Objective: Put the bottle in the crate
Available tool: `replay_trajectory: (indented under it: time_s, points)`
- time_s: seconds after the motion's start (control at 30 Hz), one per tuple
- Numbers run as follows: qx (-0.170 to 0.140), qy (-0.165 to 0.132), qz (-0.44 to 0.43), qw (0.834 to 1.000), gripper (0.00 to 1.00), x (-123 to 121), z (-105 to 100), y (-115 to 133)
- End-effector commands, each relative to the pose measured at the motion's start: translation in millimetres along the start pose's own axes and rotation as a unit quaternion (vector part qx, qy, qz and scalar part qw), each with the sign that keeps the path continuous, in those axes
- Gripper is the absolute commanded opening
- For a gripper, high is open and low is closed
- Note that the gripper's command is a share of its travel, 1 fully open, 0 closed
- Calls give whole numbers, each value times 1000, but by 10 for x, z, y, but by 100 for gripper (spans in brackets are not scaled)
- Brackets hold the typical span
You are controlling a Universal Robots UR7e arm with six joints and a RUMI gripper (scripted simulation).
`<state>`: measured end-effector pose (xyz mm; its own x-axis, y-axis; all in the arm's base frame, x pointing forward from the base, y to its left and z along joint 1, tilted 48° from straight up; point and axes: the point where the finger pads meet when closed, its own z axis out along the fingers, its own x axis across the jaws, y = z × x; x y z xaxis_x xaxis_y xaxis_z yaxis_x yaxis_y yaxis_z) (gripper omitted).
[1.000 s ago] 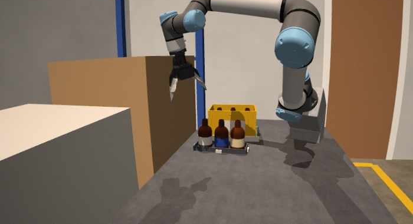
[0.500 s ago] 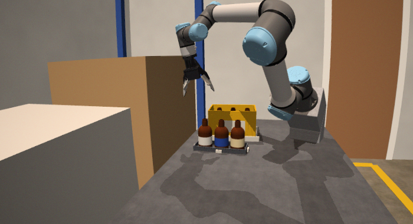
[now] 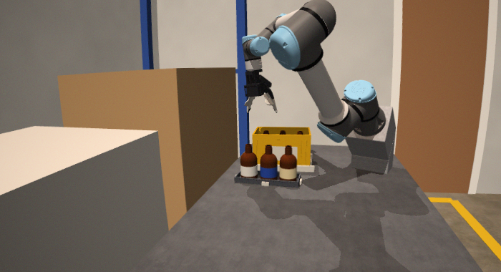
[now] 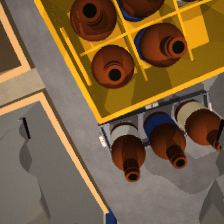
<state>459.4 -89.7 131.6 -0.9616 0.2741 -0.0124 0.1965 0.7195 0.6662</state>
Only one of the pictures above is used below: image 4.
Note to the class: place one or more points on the grey rectangular tray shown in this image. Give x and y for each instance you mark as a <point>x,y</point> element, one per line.
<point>138,117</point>

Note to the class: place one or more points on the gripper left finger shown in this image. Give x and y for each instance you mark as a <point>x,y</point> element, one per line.
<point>21,198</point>

